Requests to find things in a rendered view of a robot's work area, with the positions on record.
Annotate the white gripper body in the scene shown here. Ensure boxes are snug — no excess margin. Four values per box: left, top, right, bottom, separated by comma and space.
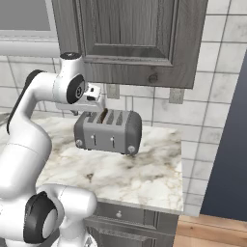
55, 95, 106, 114

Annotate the brown bread slice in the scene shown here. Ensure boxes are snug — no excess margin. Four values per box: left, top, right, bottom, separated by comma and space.
98, 108, 109, 125

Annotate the grey four-slot toaster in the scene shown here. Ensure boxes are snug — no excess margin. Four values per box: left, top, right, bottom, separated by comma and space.
72, 108, 143, 156

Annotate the grey wooden cupboard door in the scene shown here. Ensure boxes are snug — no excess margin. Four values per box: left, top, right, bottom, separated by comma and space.
75, 0, 181, 68

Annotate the white framed window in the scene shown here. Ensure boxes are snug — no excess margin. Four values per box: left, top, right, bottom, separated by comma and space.
0, 0, 63, 58

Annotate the grey drawer front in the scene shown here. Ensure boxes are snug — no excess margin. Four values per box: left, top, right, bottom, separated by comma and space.
94, 202, 159, 227

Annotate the grey base cabinet door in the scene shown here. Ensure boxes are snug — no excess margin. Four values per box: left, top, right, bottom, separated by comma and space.
84, 217, 159, 247

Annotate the grey base cabinet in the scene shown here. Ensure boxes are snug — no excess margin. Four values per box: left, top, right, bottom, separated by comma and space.
84, 200, 180, 247

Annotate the grey wall outlet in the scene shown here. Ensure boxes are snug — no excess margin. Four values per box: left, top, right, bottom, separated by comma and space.
169, 88, 186, 105
106, 84, 121, 100

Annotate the grey wooden wall cupboard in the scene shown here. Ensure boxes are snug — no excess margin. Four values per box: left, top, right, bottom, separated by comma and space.
51, 0, 209, 90

